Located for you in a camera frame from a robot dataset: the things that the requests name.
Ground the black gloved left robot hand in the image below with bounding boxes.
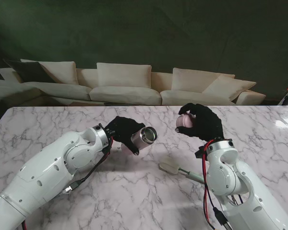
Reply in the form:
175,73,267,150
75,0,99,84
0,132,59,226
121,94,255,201
104,115,146,156

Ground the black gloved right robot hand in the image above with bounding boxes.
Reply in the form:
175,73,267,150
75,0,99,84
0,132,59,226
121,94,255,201
174,103,224,144

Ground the pink thermos body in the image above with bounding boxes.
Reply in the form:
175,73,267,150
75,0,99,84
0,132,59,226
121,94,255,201
121,126,158,154

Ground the pink thermos lid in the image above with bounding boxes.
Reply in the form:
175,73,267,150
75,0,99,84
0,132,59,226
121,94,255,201
176,114,196,128

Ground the sponge cup brush green handle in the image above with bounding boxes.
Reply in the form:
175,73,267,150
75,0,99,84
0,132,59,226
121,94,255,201
158,156,206,184

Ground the cream fabric sofa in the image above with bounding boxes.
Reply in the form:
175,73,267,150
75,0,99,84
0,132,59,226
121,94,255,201
0,58,267,106

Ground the small cream throw pillow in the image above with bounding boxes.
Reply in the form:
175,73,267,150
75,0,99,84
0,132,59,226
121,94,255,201
203,74,257,101

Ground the cream sofa back cushion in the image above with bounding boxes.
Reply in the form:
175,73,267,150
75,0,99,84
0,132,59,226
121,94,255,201
171,68,236,93
96,62,152,89
20,59,79,85

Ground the dark grey sofa cushion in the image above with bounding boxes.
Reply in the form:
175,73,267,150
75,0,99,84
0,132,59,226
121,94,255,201
3,59,56,84

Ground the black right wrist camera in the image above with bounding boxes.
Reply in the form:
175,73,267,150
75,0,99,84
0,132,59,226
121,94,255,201
195,146,206,159

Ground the red black cable bundle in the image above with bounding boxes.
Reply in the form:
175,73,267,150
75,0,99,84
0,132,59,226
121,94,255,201
201,141,233,230
19,136,115,230

